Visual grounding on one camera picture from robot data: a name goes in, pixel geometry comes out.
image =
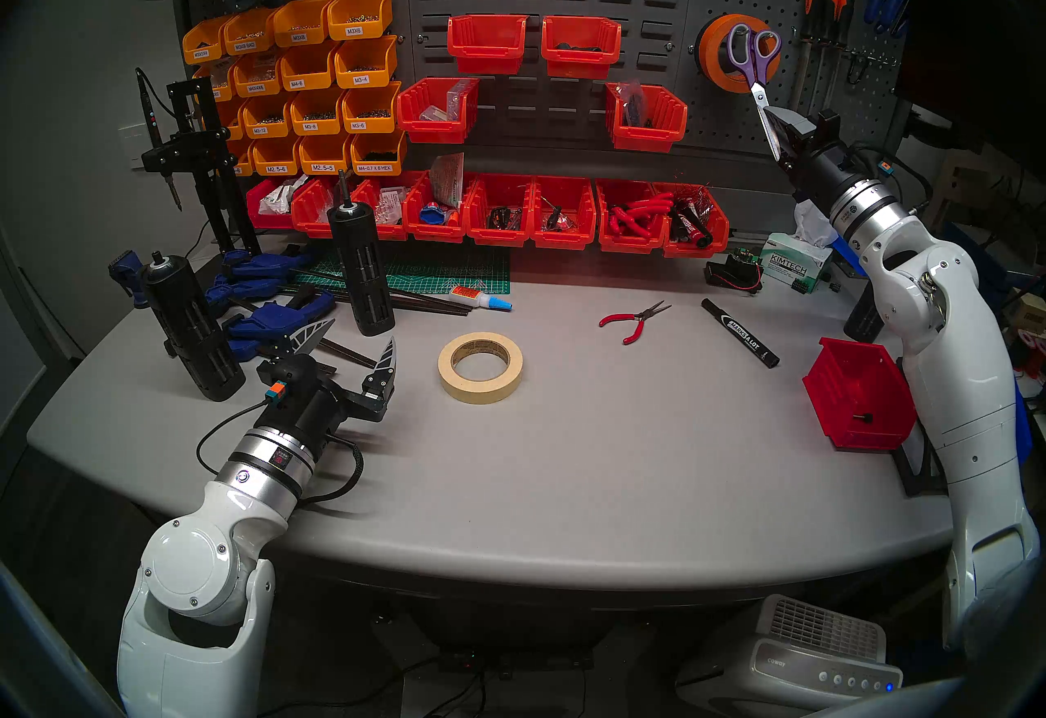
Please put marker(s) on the yellow bin M2.5-5 label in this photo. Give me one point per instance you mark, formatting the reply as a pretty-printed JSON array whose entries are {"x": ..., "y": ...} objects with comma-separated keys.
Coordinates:
[{"x": 323, "y": 165}]

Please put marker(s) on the yellow bin M3-4 label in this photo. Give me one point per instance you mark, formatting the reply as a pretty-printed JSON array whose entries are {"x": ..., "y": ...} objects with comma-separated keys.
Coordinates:
[{"x": 364, "y": 75}]

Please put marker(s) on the yellow bin M4-6 label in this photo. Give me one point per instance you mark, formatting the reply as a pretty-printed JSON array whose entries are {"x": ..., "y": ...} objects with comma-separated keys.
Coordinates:
[{"x": 298, "y": 79}]

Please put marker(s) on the blue plastic bin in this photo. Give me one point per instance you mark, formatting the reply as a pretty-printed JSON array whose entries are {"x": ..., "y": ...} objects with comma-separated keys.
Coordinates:
[
  {"x": 1023, "y": 418},
  {"x": 850, "y": 259}
]

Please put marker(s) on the black permanent marker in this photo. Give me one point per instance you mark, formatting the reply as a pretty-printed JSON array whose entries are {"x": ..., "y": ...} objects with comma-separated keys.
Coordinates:
[{"x": 739, "y": 332}]

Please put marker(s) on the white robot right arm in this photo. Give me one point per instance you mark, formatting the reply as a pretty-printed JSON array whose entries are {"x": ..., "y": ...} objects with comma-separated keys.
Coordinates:
[{"x": 956, "y": 365}]

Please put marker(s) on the yellow bin M3X8 BAD label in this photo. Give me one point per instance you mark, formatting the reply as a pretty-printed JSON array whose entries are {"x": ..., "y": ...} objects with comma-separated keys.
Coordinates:
[{"x": 245, "y": 42}]

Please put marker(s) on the orange tape roll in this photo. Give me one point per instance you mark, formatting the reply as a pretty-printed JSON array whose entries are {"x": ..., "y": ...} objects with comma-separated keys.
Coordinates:
[{"x": 715, "y": 71}]

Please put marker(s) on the white glue tube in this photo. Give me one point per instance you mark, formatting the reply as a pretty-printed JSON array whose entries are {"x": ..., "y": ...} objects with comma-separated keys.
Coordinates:
[{"x": 474, "y": 296}]

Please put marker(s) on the black power strip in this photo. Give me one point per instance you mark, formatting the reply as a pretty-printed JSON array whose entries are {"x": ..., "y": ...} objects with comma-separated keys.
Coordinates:
[{"x": 507, "y": 663}]

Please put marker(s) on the black bin stand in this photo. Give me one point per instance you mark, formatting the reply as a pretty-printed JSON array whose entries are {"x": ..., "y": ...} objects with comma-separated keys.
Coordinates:
[{"x": 915, "y": 471}]

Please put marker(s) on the wooden crate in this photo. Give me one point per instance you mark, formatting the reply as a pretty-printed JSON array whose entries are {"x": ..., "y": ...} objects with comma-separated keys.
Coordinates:
[{"x": 972, "y": 181}]

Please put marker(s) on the red bin with paper manual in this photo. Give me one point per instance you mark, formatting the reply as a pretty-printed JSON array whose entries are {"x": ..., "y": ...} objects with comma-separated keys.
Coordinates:
[{"x": 433, "y": 233}]

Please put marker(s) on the yellow bin M2.5-6 label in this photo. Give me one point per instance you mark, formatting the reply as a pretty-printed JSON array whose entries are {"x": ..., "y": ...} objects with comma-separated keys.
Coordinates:
[{"x": 274, "y": 165}]

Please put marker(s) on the red bin with plastic bags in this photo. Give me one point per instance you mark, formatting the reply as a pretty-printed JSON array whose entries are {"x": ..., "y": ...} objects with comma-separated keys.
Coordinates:
[
  {"x": 392, "y": 230},
  {"x": 315, "y": 222}
]

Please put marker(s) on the red bin with black bolt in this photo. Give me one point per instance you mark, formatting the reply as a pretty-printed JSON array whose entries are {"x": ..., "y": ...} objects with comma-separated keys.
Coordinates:
[{"x": 858, "y": 390}]

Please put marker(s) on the yellow bin M3-12 label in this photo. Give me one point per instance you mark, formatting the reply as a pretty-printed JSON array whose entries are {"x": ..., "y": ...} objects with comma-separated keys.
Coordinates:
[{"x": 263, "y": 127}]

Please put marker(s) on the white air purifier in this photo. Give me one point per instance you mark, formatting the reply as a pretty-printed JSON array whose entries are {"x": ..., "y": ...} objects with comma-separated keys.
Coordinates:
[{"x": 784, "y": 667}]

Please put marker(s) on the yellow bin M4-0.7X6 HEX label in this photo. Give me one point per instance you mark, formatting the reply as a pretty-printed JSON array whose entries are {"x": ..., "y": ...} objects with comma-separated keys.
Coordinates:
[{"x": 376, "y": 165}]

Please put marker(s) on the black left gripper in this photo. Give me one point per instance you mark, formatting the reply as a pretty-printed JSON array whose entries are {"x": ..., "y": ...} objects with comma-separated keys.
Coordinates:
[{"x": 315, "y": 418}]

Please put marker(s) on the yellow bin M4X4X6 label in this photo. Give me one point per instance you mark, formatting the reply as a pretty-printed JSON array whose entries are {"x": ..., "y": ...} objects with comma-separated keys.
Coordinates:
[{"x": 255, "y": 83}]

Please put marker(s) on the red bin with black parts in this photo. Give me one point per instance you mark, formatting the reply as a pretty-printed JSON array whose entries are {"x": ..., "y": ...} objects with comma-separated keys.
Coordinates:
[{"x": 580, "y": 64}]

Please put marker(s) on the yellow parts bin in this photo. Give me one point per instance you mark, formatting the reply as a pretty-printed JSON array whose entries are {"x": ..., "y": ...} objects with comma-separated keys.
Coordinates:
[
  {"x": 221, "y": 83},
  {"x": 233, "y": 127},
  {"x": 243, "y": 165}
]

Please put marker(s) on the red bin with markers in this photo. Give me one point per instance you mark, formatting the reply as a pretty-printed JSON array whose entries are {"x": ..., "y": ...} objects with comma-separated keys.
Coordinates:
[{"x": 695, "y": 249}]

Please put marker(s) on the beige masking tape roll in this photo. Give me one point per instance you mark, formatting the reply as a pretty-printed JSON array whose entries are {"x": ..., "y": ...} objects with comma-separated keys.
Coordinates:
[{"x": 458, "y": 385}]

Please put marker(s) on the red bin with clear box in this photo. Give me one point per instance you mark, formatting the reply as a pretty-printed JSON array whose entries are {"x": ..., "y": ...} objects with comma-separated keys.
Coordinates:
[{"x": 433, "y": 130}]

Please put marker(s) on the thin black flat bar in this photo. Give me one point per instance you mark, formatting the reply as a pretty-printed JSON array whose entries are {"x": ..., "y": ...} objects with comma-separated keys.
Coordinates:
[{"x": 409, "y": 302}]

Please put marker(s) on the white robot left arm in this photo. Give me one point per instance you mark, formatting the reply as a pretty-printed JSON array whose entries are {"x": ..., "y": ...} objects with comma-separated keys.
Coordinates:
[{"x": 196, "y": 561}]

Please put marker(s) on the small blue clamp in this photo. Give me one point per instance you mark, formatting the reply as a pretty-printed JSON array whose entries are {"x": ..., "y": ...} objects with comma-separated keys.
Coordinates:
[{"x": 127, "y": 275}]

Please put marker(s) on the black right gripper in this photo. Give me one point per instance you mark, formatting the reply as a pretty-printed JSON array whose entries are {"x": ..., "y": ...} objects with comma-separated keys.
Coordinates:
[{"x": 825, "y": 165}]

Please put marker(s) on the black tape roll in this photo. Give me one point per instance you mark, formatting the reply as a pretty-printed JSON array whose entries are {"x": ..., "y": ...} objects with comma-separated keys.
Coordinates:
[{"x": 699, "y": 48}]

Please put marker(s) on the metal tool holder rail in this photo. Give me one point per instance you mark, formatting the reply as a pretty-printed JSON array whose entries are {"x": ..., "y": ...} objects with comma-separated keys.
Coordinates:
[{"x": 874, "y": 56}]

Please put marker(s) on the black screwdriver bit holder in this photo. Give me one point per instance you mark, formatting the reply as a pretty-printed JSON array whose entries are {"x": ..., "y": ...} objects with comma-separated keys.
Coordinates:
[
  {"x": 364, "y": 275},
  {"x": 862, "y": 316},
  {"x": 192, "y": 332}
]

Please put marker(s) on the green cutting mat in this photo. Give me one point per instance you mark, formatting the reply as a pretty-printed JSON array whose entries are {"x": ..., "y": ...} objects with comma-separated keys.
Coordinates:
[{"x": 458, "y": 271}]

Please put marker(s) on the red bin with small tools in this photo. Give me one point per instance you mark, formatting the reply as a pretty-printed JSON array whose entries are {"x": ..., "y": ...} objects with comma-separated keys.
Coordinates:
[
  {"x": 498, "y": 236},
  {"x": 564, "y": 238}
]

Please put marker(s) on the white wall switch plate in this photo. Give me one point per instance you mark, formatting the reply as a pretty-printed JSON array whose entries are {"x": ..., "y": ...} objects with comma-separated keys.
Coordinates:
[{"x": 131, "y": 149}]

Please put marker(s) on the yellow bin M3-6 label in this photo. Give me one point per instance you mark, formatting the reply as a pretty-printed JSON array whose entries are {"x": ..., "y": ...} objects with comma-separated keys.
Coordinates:
[{"x": 359, "y": 122}]

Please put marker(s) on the folded paper manual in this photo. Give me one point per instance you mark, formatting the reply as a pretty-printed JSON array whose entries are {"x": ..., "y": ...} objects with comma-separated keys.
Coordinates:
[{"x": 448, "y": 181}]

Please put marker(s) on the black soldering iron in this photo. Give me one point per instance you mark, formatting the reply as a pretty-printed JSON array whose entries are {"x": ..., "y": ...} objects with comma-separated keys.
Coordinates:
[{"x": 151, "y": 120}]

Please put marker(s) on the red black marker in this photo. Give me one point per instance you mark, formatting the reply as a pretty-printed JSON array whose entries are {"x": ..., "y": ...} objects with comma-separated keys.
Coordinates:
[{"x": 693, "y": 226}]

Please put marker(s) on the red bin with parts bag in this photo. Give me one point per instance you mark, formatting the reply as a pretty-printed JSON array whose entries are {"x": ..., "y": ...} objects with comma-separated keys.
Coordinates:
[{"x": 650, "y": 138}]

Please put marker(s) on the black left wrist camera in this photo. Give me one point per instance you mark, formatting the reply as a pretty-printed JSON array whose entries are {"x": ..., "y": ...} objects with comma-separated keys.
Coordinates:
[{"x": 294, "y": 373}]

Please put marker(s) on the red bin with red pliers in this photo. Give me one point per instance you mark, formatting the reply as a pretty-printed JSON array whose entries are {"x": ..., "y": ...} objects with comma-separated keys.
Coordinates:
[{"x": 629, "y": 244}]

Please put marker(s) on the red bin with crumpled paper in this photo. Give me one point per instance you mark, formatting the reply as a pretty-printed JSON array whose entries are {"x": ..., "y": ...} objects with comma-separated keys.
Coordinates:
[{"x": 265, "y": 218}]

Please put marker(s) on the clear plastic box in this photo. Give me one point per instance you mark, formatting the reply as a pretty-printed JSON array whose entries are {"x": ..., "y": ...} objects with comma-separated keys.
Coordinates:
[{"x": 453, "y": 104}]

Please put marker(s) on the empty red hanging bin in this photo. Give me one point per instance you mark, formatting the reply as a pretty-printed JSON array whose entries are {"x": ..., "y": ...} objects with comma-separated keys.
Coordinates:
[{"x": 486, "y": 59}]

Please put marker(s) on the yellow bin M3-8 label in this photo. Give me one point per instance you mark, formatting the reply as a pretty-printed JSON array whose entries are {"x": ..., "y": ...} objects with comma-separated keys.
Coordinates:
[{"x": 315, "y": 122}]

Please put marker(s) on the small cardboard box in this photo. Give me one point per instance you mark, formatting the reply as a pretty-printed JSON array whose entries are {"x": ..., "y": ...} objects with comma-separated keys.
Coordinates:
[{"x": 1031, "y": 312}]

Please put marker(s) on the black soldering stand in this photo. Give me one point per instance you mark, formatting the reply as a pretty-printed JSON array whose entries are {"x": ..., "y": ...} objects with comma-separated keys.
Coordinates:
[{"x": 204, "y": 149}]

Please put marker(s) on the black hanging hook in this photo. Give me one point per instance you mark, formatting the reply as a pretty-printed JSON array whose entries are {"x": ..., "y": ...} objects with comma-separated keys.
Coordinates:
[{"x": 854, "y": 75}]

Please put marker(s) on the yellow bin M3X6 label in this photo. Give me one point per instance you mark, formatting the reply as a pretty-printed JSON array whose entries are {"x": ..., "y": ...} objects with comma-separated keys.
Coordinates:
[{"x": 359, "y": 28}]

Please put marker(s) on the black metal bar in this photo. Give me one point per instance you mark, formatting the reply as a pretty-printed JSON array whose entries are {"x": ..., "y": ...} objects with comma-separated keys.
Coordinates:
[{"x": 347, "y": 353}]

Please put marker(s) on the Kimtech tissue box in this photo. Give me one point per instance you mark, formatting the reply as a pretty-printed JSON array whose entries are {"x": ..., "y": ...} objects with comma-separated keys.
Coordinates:
[{"x": 788, "y": 263}]

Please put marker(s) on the blue bar clamp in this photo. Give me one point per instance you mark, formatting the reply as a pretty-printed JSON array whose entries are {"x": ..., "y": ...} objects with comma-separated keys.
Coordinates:
[
  {"x": 270, "y": 320},
  {"x": 261, "y": 267}
]

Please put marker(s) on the clear bag of black parts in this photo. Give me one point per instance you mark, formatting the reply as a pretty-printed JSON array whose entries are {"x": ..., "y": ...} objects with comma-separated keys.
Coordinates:
[{"x": 633, "y": 108}]

